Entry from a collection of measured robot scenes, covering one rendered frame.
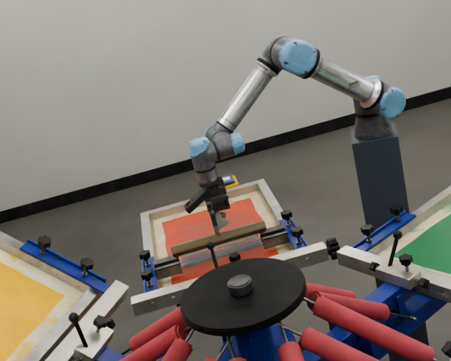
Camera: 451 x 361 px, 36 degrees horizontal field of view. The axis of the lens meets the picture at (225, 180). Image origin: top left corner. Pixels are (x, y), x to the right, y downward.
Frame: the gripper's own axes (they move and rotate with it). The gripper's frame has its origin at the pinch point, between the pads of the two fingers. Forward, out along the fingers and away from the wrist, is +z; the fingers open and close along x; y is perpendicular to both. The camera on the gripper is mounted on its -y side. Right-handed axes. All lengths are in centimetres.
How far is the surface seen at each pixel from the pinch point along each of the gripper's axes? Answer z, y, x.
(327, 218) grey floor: 109, 84, 198
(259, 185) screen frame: 10, 26, 54
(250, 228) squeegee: 1.7, 12.5, -2.8
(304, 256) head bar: 6.3, 26.0, -25.5
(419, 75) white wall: 79, 232, 368
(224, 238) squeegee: 2.3, 2.3, -3.2
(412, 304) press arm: 17, 51, -54
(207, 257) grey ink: 13.5, -5.5, 7.6
